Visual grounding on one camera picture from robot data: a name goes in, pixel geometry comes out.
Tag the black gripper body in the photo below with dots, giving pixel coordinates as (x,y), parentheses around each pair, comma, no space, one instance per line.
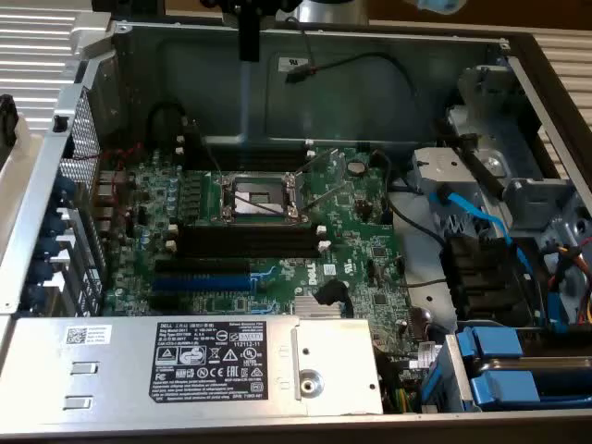
(217,3)

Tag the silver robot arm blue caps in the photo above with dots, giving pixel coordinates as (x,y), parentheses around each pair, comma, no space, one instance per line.
(324,10)

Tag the RAM slot white latches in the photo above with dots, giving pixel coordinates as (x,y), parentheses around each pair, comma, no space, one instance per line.
(277,157)
(250,253)
(250,236)
(277,142)

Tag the grey open PC case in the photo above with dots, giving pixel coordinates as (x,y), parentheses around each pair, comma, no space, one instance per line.
(194,69)

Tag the metal CPU socket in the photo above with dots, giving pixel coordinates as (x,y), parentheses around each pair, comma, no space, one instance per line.
(259,199)

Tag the round coin battery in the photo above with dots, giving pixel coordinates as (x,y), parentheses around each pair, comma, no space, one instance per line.
(356,167)

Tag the black case latch clip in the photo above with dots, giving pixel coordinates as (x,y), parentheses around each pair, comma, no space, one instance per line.
(60,124)

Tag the metal rear port block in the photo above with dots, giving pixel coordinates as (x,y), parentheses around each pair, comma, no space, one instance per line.
(105,194)

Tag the green motherboard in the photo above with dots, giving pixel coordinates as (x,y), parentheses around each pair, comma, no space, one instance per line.
(361,231)

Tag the long black expansion slot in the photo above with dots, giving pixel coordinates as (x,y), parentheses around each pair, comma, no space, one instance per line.
(203,266)

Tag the blue card retention clip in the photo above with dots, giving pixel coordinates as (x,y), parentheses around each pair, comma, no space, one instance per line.
(65,187)
(47,248)
(41,273)
(34,295)
(54,223)

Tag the blue expansion slot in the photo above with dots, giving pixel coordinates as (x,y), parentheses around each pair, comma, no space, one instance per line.
(203,282)

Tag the black diagonal bar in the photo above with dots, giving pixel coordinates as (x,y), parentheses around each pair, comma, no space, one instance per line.
(481,171)

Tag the short black expansion slot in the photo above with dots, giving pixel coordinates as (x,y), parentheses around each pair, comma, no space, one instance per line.
(164,302)

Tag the silver finned chipset heatsink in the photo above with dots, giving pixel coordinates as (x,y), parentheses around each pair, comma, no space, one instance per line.
(319,307)

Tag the grey metal disk bay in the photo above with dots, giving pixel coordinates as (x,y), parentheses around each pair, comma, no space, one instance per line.
(532,194)

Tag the silver power supply box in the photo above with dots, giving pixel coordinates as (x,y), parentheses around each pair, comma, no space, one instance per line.
(115,370)

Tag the white case wall sticker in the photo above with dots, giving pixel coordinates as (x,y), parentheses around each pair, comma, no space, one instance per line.
(289,61)

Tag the blue plastic disk rail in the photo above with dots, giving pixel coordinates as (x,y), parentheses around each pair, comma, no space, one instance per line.
(439,388)

